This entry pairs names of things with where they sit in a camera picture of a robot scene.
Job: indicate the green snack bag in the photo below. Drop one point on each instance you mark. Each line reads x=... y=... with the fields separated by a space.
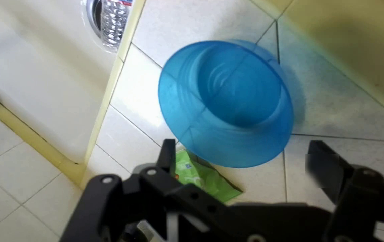
x=206 y=181

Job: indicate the blue plastic bowl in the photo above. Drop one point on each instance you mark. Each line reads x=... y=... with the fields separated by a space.
x=227 y=102

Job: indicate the white sink basin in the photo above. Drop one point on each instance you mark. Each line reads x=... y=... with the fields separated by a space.
x=39 y=71

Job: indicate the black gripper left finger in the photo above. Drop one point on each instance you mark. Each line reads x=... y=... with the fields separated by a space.
x=125 y=206

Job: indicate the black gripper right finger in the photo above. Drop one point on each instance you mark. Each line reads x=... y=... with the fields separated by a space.
x=361 y=206

